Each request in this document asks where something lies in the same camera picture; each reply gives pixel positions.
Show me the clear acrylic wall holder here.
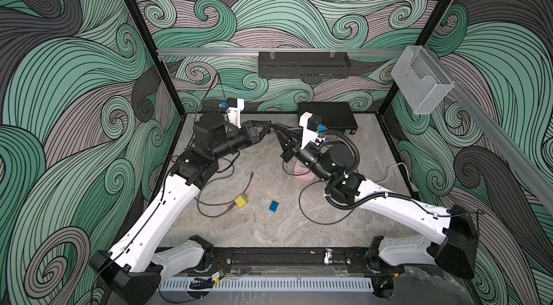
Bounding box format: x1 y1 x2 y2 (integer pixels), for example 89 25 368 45
391 46 454 115

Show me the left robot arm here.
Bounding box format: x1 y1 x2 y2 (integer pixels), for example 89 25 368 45
89 112 272 304

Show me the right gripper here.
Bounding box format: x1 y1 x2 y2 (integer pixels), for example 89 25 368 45
277 123 334 184

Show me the white power cord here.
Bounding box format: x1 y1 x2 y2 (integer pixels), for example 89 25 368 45
375 161 416 189

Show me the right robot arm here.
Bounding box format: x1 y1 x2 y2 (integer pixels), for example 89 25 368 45
272 123 479 279

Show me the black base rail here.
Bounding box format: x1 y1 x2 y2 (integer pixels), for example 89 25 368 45
210 247 373 275

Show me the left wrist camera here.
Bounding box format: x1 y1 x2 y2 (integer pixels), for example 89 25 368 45
219 98 245 129

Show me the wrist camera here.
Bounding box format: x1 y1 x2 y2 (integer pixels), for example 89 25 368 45
219 98 245 129
299 112 327 149

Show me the grey cable of yellow charger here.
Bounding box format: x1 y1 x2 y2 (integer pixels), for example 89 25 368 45
195 155 255 219

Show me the teal small block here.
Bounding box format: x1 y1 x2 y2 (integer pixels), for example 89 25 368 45
269 201 279 213

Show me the white slotted cable duct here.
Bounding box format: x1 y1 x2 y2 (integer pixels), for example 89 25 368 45
159 277 375 293

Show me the pink power strip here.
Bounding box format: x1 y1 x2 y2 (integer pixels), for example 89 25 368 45
294 161 316 182

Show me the grey cable of green charger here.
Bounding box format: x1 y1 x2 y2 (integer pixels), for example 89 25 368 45
281 160 312 177

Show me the yellow charger cube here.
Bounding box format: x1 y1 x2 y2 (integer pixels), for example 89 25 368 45
234 194 249 208

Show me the black wall shelf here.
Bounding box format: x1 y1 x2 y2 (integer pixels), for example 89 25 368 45
258 51 351 80

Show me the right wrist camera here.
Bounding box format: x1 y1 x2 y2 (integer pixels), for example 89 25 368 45
299 112 327 149

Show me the black briefcase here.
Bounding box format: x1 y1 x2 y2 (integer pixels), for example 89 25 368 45
298 102 358 134

